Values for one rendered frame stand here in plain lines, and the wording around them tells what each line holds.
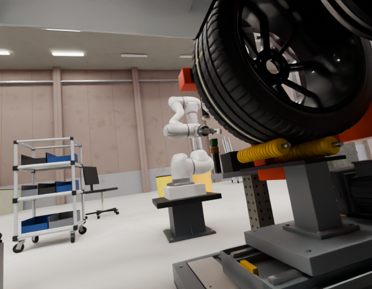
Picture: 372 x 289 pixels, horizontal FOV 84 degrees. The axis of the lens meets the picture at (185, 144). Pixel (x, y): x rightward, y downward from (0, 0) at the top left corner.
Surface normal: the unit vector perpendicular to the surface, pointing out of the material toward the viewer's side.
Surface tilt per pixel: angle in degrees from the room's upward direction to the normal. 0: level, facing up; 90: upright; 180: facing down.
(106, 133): 90
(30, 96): 90
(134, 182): 90
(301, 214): 90
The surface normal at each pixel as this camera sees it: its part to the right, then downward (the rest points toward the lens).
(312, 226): -0.95, 0.08
